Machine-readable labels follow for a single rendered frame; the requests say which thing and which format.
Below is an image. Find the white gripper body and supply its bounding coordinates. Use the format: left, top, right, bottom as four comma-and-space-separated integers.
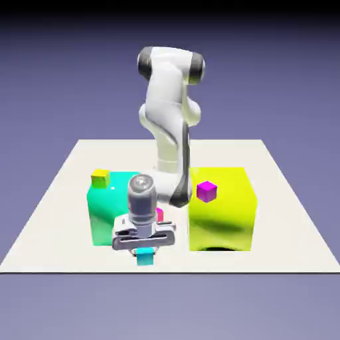
111, 222, 177, 252

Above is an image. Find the small cyan cube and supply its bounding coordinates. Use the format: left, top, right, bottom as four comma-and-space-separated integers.
135, 246, 155, 266

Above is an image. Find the small yellow cube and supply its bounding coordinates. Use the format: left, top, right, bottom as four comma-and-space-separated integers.
90, 169, 112, 189

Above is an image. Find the small magenta cube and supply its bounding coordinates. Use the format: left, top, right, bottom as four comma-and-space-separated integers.
196, 180, 218, 204

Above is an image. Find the large teal box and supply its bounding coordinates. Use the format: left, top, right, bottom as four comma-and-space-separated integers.
86, 171, 142, 247

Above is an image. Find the large yellow box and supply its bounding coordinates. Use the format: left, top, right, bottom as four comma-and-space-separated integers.
187, 166, 258, 252

